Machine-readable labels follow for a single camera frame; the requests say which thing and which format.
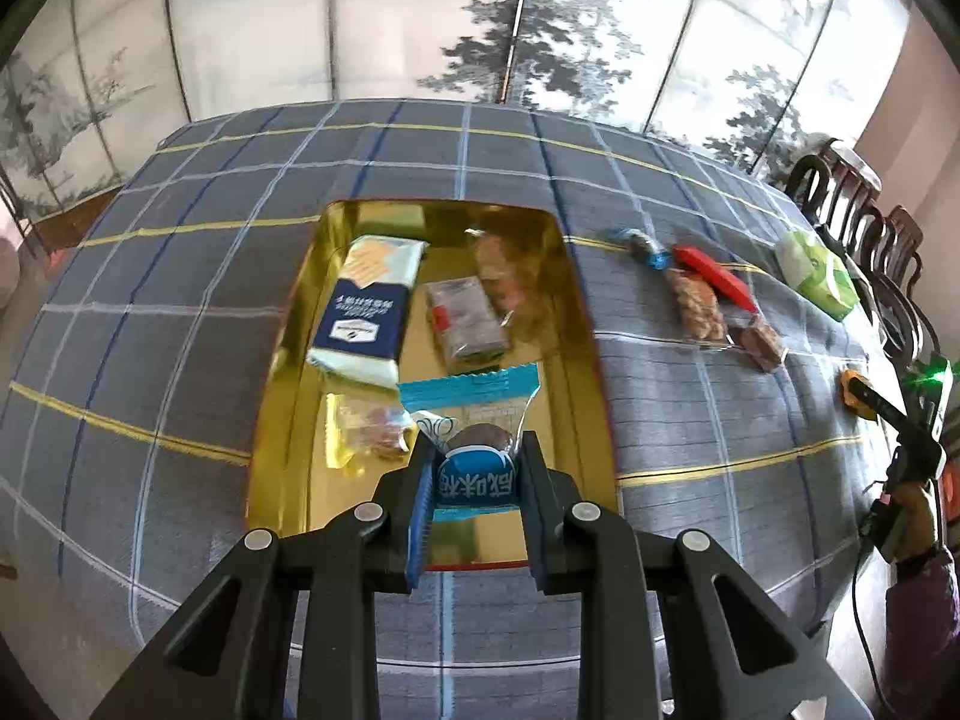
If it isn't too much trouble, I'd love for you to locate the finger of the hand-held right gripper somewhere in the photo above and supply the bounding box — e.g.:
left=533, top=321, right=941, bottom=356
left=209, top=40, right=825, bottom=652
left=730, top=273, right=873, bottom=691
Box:
left=851, top=382, right=912, bottom=432

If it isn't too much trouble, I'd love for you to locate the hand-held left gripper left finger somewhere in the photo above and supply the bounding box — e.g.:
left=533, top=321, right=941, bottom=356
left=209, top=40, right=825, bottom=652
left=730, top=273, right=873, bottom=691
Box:
left=90, top=431, right=440, bottom=720

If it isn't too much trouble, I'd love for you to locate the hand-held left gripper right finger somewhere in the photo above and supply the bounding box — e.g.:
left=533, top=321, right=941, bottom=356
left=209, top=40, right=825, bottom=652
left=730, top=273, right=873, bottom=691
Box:
left=517, top=431, right=875, bottom=720

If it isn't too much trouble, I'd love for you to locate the teal and white snack packet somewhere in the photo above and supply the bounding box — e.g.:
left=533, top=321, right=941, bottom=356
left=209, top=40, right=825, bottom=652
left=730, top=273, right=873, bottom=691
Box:
left=396, top=361, right=542, bottom=526

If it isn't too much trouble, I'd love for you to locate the yellow edged snack packet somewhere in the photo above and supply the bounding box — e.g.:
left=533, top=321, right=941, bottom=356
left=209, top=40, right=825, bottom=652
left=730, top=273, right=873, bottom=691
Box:
left=322, top=390, right=417, bottom=477

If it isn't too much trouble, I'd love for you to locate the brown cake packet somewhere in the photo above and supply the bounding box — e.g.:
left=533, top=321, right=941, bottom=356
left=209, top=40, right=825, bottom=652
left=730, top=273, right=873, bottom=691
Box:
left=731, top=313, right=788, bottom=374

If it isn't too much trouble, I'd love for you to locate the clear packet with red label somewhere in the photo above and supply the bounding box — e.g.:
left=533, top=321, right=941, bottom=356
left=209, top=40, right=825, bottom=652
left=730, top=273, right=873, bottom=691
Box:
left=424, top=276, right=511, bottom=374

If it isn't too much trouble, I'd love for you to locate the clear packet of brown cookies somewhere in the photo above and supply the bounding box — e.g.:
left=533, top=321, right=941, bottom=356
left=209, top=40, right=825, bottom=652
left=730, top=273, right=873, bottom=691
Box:
left=664, top=270, right=736, bottom=352

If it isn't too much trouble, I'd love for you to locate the red snack packet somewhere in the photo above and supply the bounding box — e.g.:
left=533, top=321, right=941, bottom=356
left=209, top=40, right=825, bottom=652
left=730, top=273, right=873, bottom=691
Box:
left=671, top=244, right=758, bottom=314

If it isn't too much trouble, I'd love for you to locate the navy and white cracker packet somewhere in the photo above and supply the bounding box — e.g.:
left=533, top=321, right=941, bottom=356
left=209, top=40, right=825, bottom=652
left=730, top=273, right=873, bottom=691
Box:
left=306, top=235, right=428, bottom=391

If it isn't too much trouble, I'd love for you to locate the clear packet of orange nuts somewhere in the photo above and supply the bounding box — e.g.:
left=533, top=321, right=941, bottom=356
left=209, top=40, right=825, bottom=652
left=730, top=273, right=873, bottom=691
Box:
left=472, top=229, right=556, bottom=338

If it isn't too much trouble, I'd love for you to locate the small blue candy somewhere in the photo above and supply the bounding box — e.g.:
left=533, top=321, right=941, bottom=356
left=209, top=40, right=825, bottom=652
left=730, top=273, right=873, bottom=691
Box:
left=607, top=227, right=672, bottom=271

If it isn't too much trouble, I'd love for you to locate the red and gold tin box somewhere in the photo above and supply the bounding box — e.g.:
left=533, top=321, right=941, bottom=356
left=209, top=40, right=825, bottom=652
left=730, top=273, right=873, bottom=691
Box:
left=244, top=199, right=623, bottom=571

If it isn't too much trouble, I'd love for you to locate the person's right forearm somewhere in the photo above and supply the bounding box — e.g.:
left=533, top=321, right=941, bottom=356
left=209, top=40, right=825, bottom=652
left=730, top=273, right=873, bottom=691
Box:
left=881, top=547, right=960, bottom=713

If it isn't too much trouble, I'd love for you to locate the person's right hand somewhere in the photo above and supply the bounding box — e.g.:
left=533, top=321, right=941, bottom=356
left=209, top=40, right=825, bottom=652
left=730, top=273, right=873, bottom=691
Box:
left=862, top=484, right=942, bottom=563

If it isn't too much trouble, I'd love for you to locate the green tissue pack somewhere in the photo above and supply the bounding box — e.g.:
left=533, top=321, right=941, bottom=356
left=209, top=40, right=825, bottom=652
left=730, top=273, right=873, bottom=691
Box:
left=775, top=229, right=860, bottom=320

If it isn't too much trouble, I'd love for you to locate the black and white object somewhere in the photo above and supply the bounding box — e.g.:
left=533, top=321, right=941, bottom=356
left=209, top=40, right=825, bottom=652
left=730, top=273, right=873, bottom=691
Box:
left=814, top=221, right=856, bottom=256

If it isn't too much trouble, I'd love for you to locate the dark wooden chair with cover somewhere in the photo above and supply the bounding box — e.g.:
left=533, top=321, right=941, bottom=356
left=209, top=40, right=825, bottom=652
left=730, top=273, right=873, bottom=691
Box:
left=814, top=136, right=884, bottom=196

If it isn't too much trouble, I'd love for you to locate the thin dark chair back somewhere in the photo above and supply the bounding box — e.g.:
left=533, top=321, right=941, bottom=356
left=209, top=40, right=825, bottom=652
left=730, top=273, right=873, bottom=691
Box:
left=0, top=165, right=46, bottom=256

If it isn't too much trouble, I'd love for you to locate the painted folding screen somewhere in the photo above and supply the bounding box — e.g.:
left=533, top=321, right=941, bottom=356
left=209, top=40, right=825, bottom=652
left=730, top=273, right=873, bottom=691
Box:
left=0, top=0, right=912, bottom=241

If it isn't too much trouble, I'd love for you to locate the black cable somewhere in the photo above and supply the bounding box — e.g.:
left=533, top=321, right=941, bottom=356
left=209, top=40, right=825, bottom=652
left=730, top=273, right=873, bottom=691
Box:
left=851, top=480, right=901, bottom=713

